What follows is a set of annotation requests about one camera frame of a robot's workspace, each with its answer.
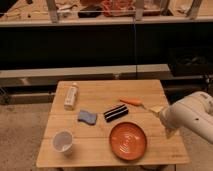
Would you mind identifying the orange ceramic bowl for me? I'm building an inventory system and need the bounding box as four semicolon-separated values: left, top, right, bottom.
109;122;147;161

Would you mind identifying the orange toy carrot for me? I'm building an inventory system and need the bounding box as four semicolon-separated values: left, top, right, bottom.
119;98;145;108

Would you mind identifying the white plastic bottle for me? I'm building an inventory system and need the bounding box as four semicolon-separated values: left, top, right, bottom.
64;83;79;110

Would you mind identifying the black cable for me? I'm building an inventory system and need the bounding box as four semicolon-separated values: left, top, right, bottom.
133;16;139;80

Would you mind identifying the wooden table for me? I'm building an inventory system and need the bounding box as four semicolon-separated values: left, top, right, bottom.
36;80;189;168

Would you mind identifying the red cloth in background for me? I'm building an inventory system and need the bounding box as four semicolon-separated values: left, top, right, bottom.
101;0;135;17

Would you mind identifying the black white striped block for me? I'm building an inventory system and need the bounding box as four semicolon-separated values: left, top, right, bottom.
103;104;129;122

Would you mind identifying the white paper cup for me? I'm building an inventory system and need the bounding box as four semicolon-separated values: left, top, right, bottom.
52;130;74;155

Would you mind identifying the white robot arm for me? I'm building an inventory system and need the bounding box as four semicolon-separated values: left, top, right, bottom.
148;91;213;144

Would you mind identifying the blue sponge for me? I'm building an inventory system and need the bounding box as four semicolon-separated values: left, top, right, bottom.
77;110;97;125

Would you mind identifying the long wooden bench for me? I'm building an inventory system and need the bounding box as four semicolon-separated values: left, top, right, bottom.
0;64;170;87

